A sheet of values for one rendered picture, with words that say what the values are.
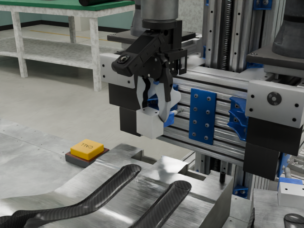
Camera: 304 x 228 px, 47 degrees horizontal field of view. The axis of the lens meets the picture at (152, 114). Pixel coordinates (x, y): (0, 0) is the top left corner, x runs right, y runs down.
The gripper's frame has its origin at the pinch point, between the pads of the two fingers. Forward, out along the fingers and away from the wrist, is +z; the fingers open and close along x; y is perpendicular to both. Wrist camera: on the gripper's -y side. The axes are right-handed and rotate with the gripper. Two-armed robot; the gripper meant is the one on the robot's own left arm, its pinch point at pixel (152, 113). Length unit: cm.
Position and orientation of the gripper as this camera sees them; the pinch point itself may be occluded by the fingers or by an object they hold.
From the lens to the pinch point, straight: 76.7
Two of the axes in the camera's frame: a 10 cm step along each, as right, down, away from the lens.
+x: -7.0, -2.8, 6.5
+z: 0.0, 9.2, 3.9
